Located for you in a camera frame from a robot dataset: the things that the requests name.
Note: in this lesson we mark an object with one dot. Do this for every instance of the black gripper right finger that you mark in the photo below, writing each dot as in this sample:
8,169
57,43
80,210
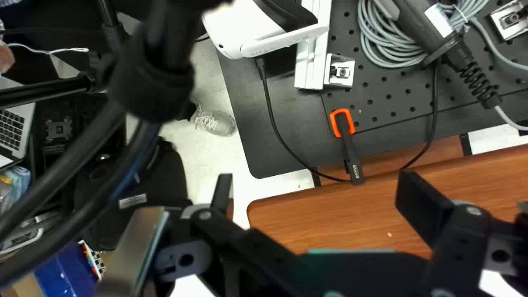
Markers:
424,200

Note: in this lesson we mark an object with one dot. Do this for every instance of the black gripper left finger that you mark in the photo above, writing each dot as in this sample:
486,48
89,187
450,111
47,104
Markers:
224,199

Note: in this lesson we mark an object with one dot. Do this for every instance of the black bag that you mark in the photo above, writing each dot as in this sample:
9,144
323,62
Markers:
160,175

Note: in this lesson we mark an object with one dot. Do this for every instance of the clear plastic bottle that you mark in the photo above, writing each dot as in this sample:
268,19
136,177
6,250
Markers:
214,121

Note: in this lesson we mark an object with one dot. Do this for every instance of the orange and black clamp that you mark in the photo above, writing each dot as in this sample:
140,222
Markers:
348,142

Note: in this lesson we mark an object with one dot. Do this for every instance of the silver metal plate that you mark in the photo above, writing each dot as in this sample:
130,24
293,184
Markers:
135,248

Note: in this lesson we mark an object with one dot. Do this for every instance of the black perforated breadboard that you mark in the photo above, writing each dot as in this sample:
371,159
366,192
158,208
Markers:
397,100

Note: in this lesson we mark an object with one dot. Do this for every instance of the white plastic headset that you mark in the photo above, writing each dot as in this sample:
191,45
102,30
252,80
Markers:
249,30

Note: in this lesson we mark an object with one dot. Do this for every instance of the blue box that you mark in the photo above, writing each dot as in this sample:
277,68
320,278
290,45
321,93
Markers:
64,273

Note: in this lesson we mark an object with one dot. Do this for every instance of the black tripod rod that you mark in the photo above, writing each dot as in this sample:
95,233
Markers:
44,91

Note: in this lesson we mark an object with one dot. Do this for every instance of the silver laptop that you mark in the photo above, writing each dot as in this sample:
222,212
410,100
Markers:
14,133

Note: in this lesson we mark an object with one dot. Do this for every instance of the white aluminium bracket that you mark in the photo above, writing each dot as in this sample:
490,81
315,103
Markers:
313,55

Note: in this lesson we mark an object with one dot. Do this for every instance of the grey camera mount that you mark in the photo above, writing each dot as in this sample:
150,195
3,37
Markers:
513,19

